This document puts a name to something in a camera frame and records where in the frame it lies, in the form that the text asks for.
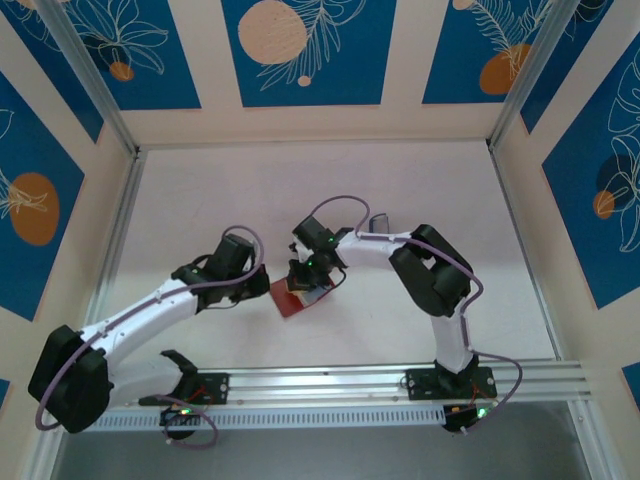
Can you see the aluminium mounting rail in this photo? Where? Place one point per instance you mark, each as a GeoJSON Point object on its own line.
{"type": "Point", "coordinates": [325, 385]}

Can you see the red card holder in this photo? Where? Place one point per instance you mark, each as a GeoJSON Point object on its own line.
{"type": "Point", "coordinates": [287, 302]}

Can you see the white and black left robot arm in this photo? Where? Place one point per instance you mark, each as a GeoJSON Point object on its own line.
{"type": "Point", "coordinates": [145, 312]}

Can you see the aluminium table edge rail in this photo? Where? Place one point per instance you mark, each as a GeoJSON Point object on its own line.
{"type": "Point", "coordinates": [117, 235]}
{"type": "Point", "coordinates": [525, 250]}

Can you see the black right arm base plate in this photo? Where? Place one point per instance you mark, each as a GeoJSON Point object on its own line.
{"type": "Point", "coordinates": [422, 385]}

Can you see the grey credit card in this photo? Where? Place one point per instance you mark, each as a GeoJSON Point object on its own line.
{"type": "Point", "coordinates": [317, 295]}

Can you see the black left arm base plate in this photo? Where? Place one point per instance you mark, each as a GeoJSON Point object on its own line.
{"type": "Point", "coordinates": [215, 387]}

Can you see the aluminium frame post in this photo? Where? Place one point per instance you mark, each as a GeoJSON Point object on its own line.
{"type": "Point", "coordinates": [530, 75]}
{"type": "Point", "coordinates": [85, 75]}

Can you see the black left controller board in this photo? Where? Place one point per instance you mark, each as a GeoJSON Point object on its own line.
{"type": "Point", "coordinates": [175, 414]}

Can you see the black controller board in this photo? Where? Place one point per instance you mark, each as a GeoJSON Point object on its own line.
{"type": "Point", "coordinates": [462, 415]}
{"type": "Point", "coordinates": [175, 414]}

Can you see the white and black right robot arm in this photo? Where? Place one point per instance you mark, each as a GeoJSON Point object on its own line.
{"type": "Point", "coordinates": [375, 252]}

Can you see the black right controller board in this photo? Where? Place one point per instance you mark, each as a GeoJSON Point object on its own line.
{"type": "Point", "coordinates": [462, 415]}

